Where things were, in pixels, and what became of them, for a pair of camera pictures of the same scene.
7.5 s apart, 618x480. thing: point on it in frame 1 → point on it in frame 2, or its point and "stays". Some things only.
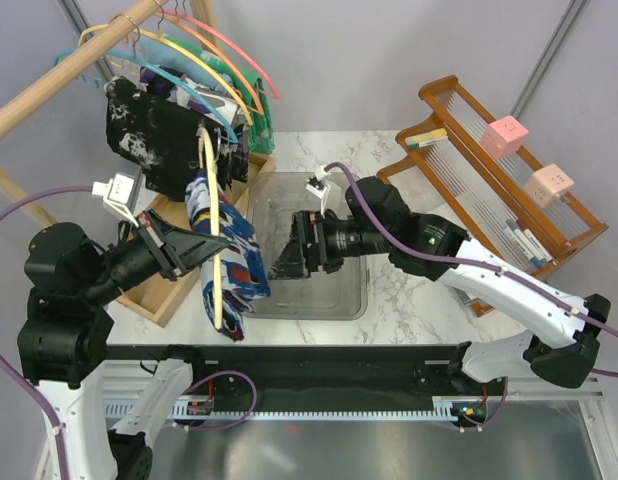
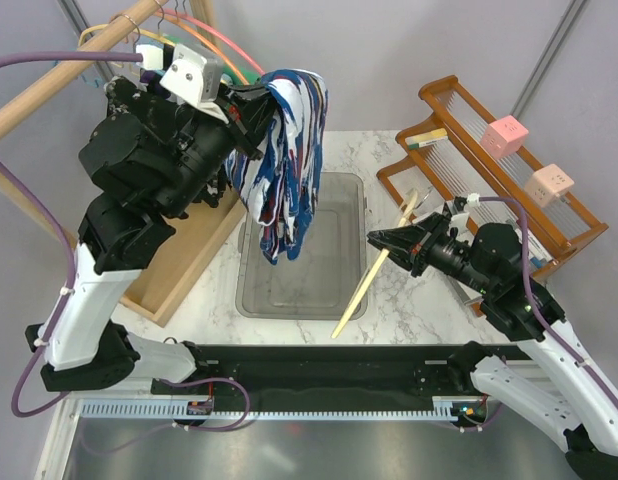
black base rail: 382,371 stays
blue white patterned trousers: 238,273 → 278,190
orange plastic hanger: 190,26 stays
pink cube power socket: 503,137 stays
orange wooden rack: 512,206 stays
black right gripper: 306,227 → 409,246
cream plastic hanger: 203,134 → 383,252
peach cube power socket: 547,184 stays
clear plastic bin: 332,294 stays
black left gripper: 179,249 → 248,124
